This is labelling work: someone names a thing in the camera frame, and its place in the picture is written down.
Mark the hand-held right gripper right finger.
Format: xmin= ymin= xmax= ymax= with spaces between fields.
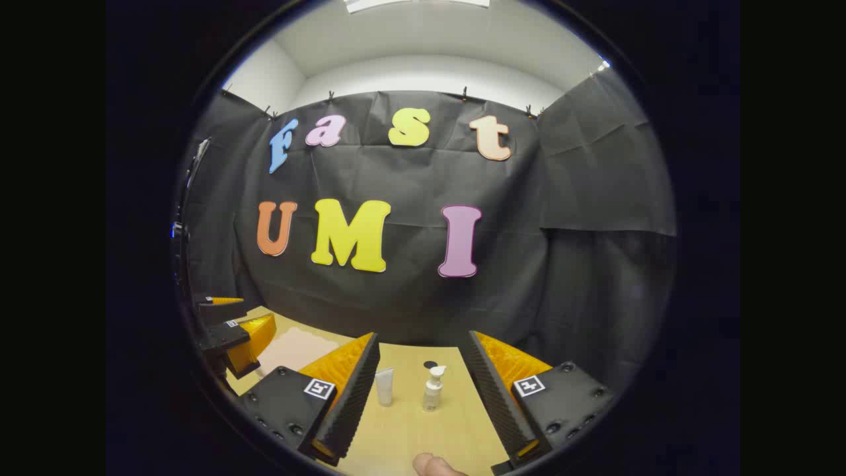
xmin=467 ymin=330 xmax=615 ymax=471

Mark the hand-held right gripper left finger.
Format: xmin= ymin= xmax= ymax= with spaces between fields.
xmin=239 ymin=332 xmax=381 ymax=467

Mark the white pump bottle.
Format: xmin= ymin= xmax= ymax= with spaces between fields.
xmin=422 ymin=365 xmax=447 ymax=413

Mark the pink suitcase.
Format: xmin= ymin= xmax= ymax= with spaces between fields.
xmin=254 ymin=327 xmax=341 ymax=379

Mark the ceiling light panel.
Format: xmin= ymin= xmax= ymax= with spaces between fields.
xmin=344 ymin=0 xmax=491 ymax=14

